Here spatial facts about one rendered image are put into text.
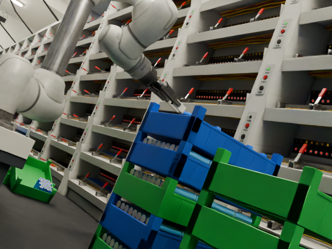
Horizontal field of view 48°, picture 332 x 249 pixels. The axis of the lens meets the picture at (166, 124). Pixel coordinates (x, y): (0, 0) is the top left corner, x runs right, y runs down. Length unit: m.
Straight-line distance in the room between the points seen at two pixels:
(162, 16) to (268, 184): 0.82
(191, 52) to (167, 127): 1.22
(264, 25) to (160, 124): 0.87
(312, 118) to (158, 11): 0.60
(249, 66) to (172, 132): 0.77
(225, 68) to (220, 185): 1.03
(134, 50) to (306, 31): 0.65
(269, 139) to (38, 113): 0.92
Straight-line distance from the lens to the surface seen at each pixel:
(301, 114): 1.24
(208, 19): 2.10
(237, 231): 0.59
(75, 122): 2.80
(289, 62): 1.39
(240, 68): 1.55
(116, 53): 1.31
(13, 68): 1.49
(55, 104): 1.65
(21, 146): 1.41
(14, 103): 1.50
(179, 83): 1.95
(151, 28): 1.27
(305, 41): 1.51
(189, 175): 0.77
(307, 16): 1.47
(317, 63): 1.32
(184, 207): 0.78
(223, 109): 1.50
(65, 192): 2.50
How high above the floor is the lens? 0.30
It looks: 9 degrees up
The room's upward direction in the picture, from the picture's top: 23 degrees clockwise
